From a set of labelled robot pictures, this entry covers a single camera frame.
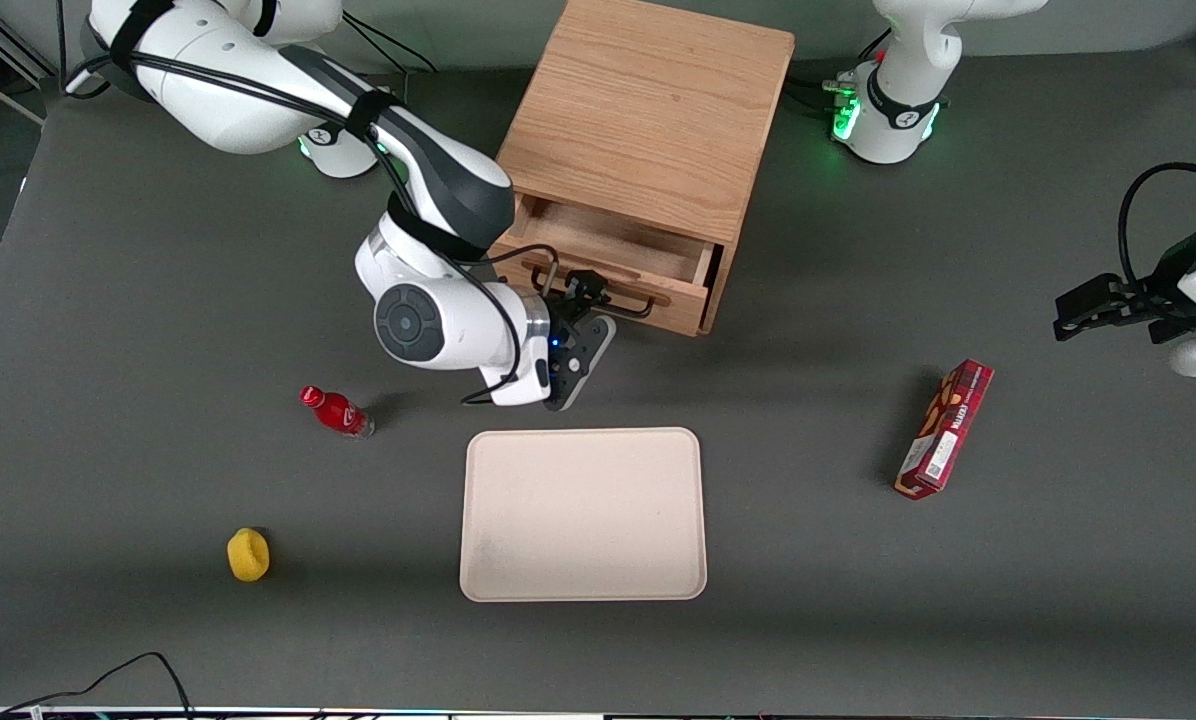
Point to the red snack box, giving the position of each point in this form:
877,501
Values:
946,430

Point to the yellow sponge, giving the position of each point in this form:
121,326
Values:
248,555

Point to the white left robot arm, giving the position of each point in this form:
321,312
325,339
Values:
903,100

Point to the wooden drawer cabinet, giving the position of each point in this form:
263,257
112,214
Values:
648,100

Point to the aluminium frame rail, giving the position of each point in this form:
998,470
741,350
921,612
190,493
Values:
3,75

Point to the red plastic bottle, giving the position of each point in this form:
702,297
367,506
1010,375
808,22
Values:
336,410

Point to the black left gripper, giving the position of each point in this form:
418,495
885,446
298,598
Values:
1144,301

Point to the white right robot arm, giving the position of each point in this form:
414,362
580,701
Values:
238,100

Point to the beige rectangular tray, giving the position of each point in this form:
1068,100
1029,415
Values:
583,515

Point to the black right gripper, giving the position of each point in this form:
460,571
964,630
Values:
562,312

